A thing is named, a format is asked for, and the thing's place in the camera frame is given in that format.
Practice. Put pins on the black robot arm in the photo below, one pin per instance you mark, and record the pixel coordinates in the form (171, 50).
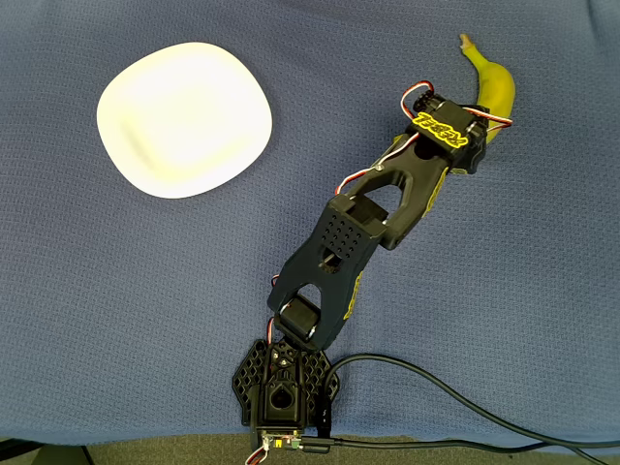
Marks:
(339, 242)

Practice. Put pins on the blue woven tablecloth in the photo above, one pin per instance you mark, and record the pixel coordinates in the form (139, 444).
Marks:
(97, 290)

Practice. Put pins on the black tripod stand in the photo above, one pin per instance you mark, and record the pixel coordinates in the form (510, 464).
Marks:
(19, 448)

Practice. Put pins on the yellow banana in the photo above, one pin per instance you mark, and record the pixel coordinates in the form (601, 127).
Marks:
(496, 84)

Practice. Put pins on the white plate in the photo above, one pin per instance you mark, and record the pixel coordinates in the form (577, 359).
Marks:
(184, 118)

